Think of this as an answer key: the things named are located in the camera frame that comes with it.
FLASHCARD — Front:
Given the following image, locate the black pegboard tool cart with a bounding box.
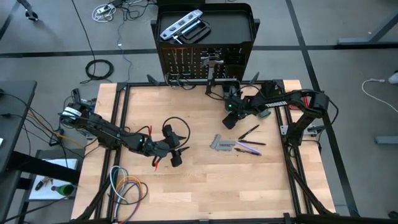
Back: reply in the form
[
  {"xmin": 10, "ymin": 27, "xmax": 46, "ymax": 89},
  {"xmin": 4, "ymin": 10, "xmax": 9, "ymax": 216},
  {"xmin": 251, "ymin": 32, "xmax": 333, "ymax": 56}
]
[{"xmin": 150, "ymin": 2, "xmax": 261, "ymax": 86}]

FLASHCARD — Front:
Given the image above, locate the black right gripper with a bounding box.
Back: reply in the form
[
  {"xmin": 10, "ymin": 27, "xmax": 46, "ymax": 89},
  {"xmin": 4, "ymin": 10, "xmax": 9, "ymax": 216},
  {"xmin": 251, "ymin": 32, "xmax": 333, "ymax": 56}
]
[{"xmin": 223, "ymin": 86, "xmax": 251, "ymax": 131}]

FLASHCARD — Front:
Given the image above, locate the yellow cable loop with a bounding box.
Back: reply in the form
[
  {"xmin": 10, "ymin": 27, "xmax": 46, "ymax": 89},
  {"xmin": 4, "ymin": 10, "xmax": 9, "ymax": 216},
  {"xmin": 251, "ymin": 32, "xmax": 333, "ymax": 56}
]
[{"xmin": 115, "ymin": 175, "xmax": 141, "ymax": 195}]

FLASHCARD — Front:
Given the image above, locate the white floor cable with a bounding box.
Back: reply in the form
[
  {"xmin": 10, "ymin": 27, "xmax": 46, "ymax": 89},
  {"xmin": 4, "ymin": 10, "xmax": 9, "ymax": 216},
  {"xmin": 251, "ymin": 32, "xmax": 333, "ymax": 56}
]
[{"xmin": 361, "ymin": 78, "xmax": 398, "ymax": 113}]

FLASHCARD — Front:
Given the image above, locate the purple cable loop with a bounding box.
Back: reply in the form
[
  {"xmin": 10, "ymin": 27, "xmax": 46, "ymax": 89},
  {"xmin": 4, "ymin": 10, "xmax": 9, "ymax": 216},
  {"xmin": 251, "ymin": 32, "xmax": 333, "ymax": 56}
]
[{"xmin": 123, "ymin": 183, "xmax": 149, "ymax": 224}]

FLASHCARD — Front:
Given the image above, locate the black coiled floor cable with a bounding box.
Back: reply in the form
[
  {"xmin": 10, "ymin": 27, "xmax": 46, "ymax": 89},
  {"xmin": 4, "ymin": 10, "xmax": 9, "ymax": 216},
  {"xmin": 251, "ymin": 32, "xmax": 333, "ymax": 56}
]
[{"xmin": 80, "ymin": 58, "xmax": 115, "ymax": 85}]

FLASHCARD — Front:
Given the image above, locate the bunch of keys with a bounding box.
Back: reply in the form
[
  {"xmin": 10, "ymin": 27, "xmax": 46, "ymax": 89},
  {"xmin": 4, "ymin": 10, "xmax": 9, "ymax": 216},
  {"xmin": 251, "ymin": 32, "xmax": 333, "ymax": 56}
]
[{"xmin": 34, "ymin": 176, "xmax": 54, "ymax": 192}]

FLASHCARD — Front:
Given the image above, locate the black desk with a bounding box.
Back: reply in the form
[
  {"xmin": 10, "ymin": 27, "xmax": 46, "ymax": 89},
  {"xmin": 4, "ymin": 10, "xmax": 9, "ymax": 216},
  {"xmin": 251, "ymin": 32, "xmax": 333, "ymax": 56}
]
[{"xmin": 0, "ymin": 80, "xmax": 81, "ymax": 224}]

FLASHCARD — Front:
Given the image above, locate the black chair base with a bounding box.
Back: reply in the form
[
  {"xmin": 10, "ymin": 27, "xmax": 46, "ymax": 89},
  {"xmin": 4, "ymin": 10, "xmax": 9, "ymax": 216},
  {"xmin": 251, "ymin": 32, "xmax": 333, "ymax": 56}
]
[{"xmin": 15, "ymin": 0, "xmax": 40, "ymax": 22}]

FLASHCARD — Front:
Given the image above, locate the white power strip with cable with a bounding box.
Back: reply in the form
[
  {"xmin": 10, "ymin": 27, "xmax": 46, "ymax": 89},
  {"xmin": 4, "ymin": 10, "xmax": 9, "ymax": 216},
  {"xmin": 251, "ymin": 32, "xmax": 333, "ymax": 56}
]
[{"xmin": 91, "ymin": 2, "xmax": 118, "ymax": 24}]

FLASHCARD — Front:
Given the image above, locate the steel claw hammer black grip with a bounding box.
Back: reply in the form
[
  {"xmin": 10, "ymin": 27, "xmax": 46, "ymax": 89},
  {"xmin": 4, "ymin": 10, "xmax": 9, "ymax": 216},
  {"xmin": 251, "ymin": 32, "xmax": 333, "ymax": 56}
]
[
  {"xmin": 201, "ymin": 55, "xmax": 220, "ymax": 95},
  {"xmin": 200, "ymin": 53, "xmax": 225, "ymax": 94}
]

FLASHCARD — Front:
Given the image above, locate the green bottle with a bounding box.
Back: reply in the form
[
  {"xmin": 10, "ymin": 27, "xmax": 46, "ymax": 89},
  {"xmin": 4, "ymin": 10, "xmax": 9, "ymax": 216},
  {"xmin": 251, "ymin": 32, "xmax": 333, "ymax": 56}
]
[{"xmin": 50, "ymin": 184, "xmax": 76, "ymax": 197}]

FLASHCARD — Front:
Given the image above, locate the black aluminium table frame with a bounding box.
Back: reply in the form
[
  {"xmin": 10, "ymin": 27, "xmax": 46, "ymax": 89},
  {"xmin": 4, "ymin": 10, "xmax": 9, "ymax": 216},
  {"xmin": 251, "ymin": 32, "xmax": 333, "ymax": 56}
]
[{"xmin": 70, "ymin": 79, "xmax": 337, "ymax": 224}]

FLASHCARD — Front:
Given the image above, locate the grey desk foot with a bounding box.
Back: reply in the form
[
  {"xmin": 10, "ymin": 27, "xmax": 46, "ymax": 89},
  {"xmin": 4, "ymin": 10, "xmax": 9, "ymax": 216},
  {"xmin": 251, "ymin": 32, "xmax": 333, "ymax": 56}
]
[{"xmin": 374, "ymin": 135, "xmax": 398, "ymax": 145}]

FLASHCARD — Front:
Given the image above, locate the black clamp with silver bar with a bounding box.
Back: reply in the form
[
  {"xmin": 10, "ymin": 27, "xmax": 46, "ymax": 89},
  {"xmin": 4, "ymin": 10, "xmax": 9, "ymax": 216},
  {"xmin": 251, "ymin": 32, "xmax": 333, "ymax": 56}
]
[{"xmin": 172, "ymin": 17, "xmax": 212, "ymax": 45}]

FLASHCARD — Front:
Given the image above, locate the orange cable loop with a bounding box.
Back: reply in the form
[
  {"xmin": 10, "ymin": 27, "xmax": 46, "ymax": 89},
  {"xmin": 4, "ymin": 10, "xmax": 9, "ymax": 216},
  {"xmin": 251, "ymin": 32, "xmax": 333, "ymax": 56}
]
[{"xmin": 117, "ymin": 176, "xmax": 144, "ymax": 203}]

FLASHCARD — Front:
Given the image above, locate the silver mounting bracket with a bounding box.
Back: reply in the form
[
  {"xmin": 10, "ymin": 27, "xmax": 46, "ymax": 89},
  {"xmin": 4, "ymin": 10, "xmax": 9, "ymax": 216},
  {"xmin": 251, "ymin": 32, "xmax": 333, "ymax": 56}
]
[{"xmin": 279, "ymin": 124, "xmax": 295, "ymax": 136}]

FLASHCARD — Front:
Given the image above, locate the black left wrist camera cable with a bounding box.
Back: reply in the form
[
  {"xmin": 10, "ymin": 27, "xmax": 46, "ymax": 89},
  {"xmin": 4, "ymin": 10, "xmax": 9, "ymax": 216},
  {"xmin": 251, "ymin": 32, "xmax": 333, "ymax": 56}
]
[{"xmin": 160, "ymin": 116, "xmax": 192, "ymax": 152}]

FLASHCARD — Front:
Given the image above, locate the green cable loop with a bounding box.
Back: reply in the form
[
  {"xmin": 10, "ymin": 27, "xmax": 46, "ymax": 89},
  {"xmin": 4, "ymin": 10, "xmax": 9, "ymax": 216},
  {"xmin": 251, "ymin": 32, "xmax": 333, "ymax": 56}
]
[{"xmin": 112, "ymin": 167, "xmax": 130, "ymax": 206}]

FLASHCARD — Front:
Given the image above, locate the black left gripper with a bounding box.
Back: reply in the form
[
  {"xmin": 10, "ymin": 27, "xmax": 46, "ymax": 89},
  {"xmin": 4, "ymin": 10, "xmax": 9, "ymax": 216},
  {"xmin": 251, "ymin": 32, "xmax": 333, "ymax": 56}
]
[{"xmin": 141, "ymin": 123, "xmax": 191, "ymax": 169}]

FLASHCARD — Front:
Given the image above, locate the black pegboard tool holder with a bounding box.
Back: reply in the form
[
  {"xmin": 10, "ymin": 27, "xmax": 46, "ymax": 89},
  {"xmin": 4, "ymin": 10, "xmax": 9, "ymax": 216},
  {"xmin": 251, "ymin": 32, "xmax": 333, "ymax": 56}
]
[{"xmin": 224, "ymin": 46, "xmax": 246, "ymax": 67}]

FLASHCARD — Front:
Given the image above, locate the blue cable loop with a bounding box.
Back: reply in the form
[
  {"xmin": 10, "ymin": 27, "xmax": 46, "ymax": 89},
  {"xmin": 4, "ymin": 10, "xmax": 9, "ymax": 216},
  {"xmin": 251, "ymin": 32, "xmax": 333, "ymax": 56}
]
[{"xmin": 114, "ymin": 182, "xmax": 141, "ymax": 220}]

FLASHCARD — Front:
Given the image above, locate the green grey soft case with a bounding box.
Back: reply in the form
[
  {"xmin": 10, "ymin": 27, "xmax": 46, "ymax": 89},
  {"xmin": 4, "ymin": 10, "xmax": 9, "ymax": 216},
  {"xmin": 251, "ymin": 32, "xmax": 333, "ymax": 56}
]
[{"xmin": 257, "ymin": 107, "xmax": 272, "ymax": 119}]

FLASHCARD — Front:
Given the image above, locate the grey torpedo spirit level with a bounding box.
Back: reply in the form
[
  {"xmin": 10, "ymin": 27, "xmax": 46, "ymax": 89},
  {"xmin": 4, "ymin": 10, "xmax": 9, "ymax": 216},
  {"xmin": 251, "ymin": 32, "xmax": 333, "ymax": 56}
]
[{"xmin": 159, "ymin": 9, "xmax": 204, "ymax": 42}]

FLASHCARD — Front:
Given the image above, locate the grey side table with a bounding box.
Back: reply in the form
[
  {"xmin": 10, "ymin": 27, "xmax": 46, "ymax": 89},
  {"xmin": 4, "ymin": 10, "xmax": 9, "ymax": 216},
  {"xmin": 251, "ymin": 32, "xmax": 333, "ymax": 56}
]
[{"xmin": 18, "ymin": 148, "xmax": 85, "ymax": 224}]

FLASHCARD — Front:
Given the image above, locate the white cable loop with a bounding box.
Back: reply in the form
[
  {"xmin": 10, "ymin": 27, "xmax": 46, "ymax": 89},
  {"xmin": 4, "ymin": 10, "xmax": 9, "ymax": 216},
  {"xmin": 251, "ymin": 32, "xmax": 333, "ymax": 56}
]
[{"xmin": 109, "ymin": 166, "xmax": 129, "ymax": 205}]

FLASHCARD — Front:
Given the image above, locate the white paper sheet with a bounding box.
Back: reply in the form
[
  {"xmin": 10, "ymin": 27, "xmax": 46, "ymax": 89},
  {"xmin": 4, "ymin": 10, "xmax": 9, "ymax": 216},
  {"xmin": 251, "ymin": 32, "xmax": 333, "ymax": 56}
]
[{"xmin": 30, "ymin": 158, "xmax": 78, "ymax": 200}]

